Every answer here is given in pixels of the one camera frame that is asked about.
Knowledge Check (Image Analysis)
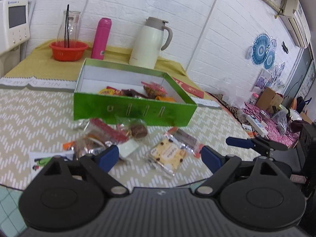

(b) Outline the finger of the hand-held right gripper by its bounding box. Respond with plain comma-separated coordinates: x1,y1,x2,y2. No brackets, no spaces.
225,136,289,156

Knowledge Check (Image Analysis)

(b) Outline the wall poster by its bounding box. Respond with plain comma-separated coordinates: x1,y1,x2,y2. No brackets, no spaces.
252,69,275,92

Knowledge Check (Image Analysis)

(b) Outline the white wall pipe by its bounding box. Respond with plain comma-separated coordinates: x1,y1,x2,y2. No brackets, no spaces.
186,0,229,72

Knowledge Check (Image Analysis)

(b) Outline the orange clear snack packet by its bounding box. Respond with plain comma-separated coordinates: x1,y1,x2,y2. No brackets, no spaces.
63,134,107,159

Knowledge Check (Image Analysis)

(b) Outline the white appliance with screen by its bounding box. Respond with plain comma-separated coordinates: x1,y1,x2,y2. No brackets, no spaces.
0,0,31,63

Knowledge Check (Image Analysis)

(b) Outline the yellow cloth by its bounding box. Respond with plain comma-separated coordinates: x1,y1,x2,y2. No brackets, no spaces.
5,38,188,82

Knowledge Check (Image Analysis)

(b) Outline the brown cardboard box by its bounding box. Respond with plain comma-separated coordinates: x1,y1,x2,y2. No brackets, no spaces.
255,87,284,114

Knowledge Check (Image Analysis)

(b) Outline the patterned tablecloth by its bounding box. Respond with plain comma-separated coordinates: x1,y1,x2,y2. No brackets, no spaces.
0,78,257,230

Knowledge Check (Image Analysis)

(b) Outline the pink lidded jar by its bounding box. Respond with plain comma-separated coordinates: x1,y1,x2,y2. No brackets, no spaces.
249,92,260,106

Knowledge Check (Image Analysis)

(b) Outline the clear plastic bag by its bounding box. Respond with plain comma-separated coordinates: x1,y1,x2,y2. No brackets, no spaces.
270,108,288,137

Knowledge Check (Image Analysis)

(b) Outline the pink insulated bottle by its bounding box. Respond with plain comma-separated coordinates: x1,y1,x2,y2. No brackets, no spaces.
91,18,113,60

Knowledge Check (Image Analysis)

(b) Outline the pink red patterned packet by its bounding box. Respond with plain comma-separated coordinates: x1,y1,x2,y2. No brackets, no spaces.
141,80,169,98

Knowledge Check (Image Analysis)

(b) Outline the clear olive packet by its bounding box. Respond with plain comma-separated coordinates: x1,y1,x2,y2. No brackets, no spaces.
75,119,93,133

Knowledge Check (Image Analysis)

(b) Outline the blue fan wall decoration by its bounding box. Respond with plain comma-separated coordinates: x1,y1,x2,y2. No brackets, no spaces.
246,33,277,71

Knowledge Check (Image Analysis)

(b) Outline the brown cake packet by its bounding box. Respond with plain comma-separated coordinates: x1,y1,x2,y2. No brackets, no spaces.
116,117,149,140

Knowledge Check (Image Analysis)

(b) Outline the glass pitcher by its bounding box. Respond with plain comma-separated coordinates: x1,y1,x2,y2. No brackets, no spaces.
57,10,82,47

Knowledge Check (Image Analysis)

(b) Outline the long red snack packet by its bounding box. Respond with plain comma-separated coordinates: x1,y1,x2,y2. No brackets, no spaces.
91,118,128,143

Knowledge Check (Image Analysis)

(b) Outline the white square packet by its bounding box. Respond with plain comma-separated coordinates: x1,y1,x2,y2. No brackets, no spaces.
118,139,140,160

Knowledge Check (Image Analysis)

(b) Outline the clear brown bar packet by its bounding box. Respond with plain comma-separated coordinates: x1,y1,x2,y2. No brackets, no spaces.
164,128,204,158

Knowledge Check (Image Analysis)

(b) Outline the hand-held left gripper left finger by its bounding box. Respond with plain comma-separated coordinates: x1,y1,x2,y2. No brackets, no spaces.
42,145,129,198

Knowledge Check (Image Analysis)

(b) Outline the white snack packet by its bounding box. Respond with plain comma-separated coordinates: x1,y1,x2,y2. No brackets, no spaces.
28,150,74,179

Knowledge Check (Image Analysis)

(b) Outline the leopard print cloth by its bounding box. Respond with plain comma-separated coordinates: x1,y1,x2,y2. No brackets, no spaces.
207,92,248,124

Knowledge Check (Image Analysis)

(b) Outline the air conditioner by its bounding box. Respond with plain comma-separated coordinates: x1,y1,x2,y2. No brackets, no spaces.
278,0,312,49

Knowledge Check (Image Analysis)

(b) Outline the small orange sachet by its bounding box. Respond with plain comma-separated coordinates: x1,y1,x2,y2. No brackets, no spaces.
243,124,255,139

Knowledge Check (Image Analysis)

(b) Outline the cookie cracker packet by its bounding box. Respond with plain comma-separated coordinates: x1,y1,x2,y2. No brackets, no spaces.
148,138,188,177

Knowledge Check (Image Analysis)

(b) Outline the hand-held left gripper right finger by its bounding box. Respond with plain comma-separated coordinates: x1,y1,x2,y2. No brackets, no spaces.
195,146,282,198

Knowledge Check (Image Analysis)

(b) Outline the white power strip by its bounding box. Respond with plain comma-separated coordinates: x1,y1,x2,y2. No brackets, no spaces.
243,115,269,137

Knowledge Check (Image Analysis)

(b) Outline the cream thermos jug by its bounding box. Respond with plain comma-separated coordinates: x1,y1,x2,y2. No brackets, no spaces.
129,17,173,70

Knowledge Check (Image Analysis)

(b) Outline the green cardboard box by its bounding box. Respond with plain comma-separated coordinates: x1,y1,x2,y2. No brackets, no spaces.
73,58,198,127

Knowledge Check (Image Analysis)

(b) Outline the red envelope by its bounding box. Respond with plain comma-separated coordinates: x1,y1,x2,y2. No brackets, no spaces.
173,76,205,98

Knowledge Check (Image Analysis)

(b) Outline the pink floral cloth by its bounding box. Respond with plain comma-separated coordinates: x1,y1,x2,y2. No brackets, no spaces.
236,102,305,149

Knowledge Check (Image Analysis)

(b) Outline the red plastic basket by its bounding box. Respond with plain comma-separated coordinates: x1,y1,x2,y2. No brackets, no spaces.
49,41,89,62

